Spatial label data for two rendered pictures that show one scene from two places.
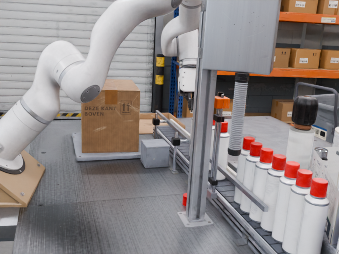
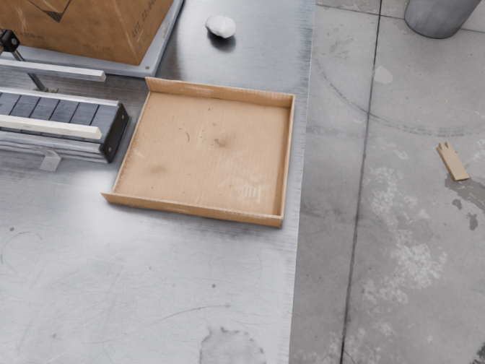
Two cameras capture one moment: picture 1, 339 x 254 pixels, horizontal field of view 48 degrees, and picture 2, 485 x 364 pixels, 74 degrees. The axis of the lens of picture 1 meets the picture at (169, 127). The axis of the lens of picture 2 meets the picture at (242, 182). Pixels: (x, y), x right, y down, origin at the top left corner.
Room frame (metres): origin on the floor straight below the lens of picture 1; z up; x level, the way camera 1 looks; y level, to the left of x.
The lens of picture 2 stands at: (2.27, -0.19, 1.35)
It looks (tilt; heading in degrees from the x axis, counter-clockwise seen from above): 62 degrees down; 116
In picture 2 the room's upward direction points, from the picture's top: straight up
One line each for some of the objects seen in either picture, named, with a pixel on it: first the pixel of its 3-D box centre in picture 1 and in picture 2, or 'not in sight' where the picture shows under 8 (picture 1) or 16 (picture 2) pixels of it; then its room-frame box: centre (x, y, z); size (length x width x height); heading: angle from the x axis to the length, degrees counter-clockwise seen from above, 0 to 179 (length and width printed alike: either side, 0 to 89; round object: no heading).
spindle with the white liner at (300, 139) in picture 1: (300, 138); not in sight; (1.27, -0.46, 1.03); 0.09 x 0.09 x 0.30
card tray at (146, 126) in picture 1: (155, 122); (206, 145); (2.06, 0.08, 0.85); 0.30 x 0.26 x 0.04; 18
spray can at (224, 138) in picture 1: (220, 150); not in sight; (1.23, -0.18, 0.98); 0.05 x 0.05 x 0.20
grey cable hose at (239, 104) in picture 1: (237, 115); not in sight; (0.93, -0.17, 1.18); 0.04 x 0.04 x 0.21
